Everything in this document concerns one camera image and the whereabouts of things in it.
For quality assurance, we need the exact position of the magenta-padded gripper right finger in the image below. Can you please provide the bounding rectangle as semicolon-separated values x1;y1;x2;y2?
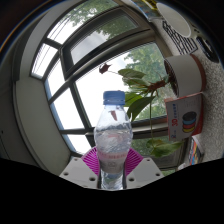
123;147;165;190

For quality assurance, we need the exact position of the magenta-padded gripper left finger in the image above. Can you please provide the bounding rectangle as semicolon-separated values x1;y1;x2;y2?
59;146;101;190

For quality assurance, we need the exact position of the clear blue-capped water bottle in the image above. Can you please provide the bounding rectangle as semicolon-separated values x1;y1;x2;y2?
93;90;134;191

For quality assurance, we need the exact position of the white red filament box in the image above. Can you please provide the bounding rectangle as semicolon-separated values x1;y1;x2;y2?
164;92;205;142

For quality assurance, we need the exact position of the dark framed bay window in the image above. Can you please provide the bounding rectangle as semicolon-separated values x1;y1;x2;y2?
29;0;191;171

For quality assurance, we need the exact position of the potted plant in white pot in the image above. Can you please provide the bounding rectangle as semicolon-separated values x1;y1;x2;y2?
98;54;207;159

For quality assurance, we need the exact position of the small colourful printed box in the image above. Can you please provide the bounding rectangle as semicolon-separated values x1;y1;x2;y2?
132;0;158;18

